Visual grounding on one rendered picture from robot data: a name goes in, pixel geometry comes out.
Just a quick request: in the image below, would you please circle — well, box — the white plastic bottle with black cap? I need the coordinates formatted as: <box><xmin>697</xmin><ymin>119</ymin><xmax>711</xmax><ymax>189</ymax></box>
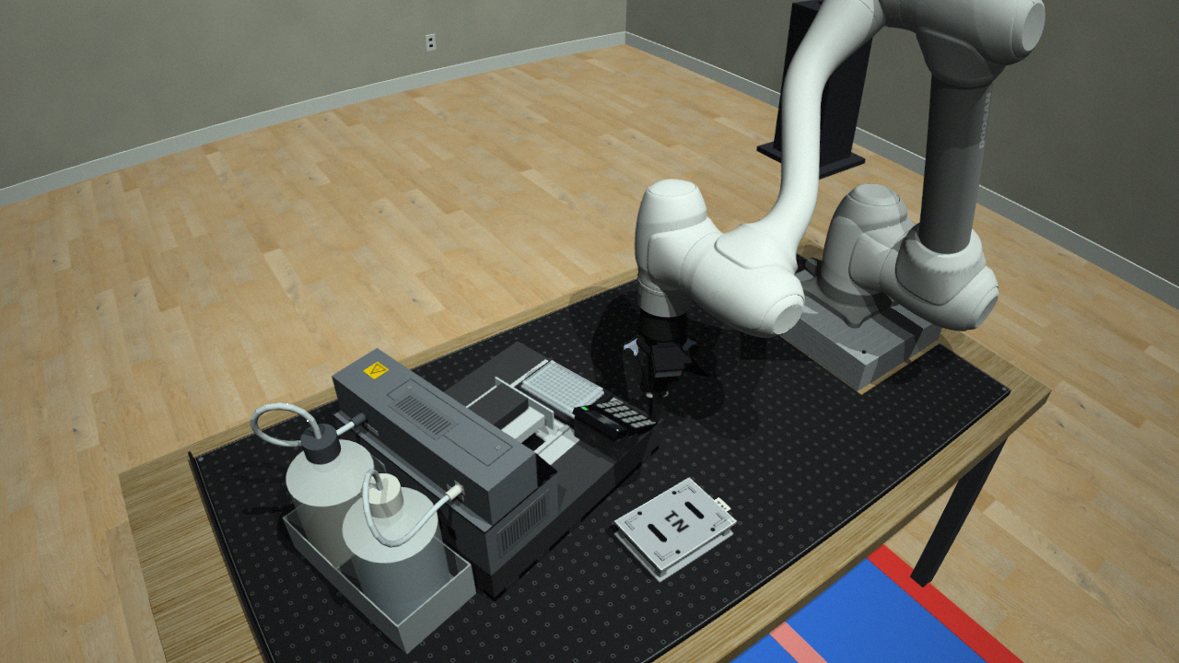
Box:
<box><xmin>286</xmin><ymin>424</ymin><xmax>375</xmax><ymax>567</ymax></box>

